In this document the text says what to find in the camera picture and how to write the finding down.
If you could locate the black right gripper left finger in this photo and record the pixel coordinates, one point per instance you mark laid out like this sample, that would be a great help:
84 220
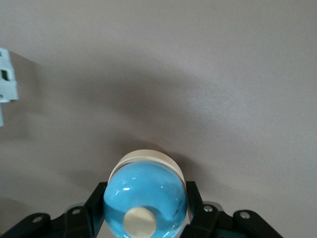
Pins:
71 223

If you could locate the white circuit breaker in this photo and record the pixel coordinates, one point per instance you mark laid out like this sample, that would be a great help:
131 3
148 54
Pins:
7 89

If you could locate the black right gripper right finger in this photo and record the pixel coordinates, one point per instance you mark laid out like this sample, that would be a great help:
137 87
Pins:
213 223

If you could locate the scuffed light blue call bell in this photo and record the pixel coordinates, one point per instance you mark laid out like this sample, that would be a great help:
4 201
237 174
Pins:
143 183

